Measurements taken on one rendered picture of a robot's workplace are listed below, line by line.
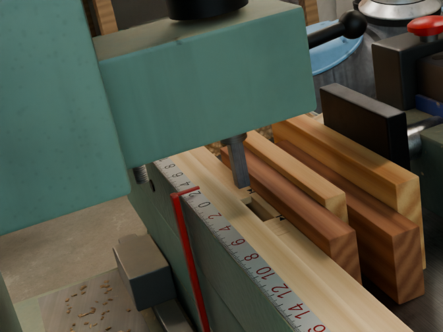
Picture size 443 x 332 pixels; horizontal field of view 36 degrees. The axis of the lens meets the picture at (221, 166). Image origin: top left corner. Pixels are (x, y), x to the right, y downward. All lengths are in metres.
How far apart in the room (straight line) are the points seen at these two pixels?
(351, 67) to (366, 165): 0.77
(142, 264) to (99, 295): 0.09
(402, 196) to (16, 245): 2.38
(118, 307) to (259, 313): 0.30
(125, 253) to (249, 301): 0.27
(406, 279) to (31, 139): 0.23
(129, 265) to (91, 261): 1.83
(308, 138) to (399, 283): 0.14
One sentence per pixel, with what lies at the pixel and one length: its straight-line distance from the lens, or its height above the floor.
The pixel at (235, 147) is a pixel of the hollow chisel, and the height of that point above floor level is 0.98.
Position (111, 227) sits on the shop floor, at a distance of 2.64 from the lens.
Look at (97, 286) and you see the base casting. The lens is 0.70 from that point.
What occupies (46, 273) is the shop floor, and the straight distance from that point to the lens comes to 2.47.
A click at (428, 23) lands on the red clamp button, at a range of 0.53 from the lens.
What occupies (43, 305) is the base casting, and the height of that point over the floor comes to 0.80.
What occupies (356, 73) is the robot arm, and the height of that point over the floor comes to 0.79.
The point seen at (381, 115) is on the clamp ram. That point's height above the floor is 0.99.
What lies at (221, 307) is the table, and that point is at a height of 0.89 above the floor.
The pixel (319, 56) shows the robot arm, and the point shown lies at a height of 0.83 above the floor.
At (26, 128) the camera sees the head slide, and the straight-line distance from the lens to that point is 0.36.
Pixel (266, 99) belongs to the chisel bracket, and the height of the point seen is 1.02.
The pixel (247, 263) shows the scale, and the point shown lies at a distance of 0.38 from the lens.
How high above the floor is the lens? 1.15
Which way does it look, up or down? 23 degrees down
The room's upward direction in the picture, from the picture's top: 12 degrees counter-clockwise
